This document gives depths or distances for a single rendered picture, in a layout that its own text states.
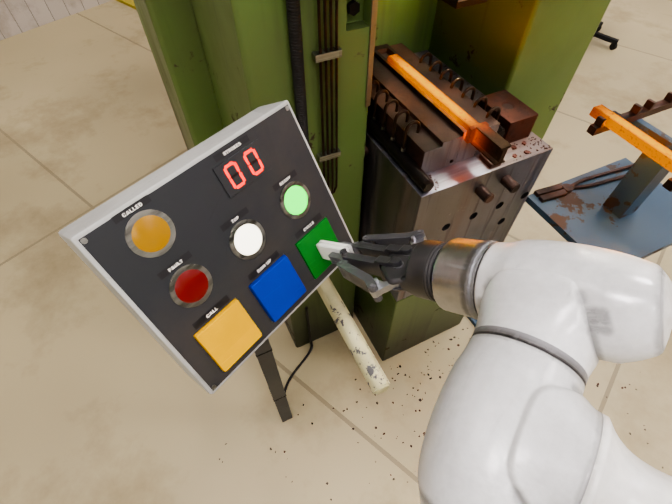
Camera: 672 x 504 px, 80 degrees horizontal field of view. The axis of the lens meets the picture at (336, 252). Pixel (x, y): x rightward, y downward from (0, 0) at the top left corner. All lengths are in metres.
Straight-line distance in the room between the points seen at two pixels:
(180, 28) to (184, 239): 0.76
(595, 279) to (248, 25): 0.61
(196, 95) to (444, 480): 1.14
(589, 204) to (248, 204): 1.03
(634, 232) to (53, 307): 2.16
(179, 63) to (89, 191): 1.46
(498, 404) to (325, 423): 1.26
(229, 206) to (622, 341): 0.46
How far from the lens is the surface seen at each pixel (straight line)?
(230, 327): 0.59
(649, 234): 1.36
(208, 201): 0.55
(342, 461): 1.55
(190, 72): 1.25
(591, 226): 1.29
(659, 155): 1.12
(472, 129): 0.93
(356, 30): 0.84
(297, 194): 0.62
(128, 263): 0.52
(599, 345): 0.41
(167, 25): 1.20
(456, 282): 0.45
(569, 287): 0.39
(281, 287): 0.62
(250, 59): 0.77
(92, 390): 1.86
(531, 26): 1.15
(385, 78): 1.11
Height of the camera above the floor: 1.53
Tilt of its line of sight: 53 degrees down
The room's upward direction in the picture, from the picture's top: straight up
